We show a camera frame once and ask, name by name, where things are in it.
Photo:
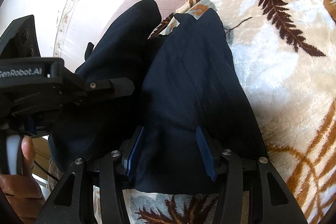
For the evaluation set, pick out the person's left hand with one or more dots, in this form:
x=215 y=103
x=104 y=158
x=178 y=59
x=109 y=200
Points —
x=22 y=191

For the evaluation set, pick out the navy blue garment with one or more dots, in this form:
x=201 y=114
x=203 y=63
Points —
x=183 y=81

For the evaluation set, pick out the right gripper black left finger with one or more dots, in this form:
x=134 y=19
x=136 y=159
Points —
x=73 y=198

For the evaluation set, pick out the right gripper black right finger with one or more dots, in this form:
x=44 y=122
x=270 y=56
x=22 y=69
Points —
x=238 y=163

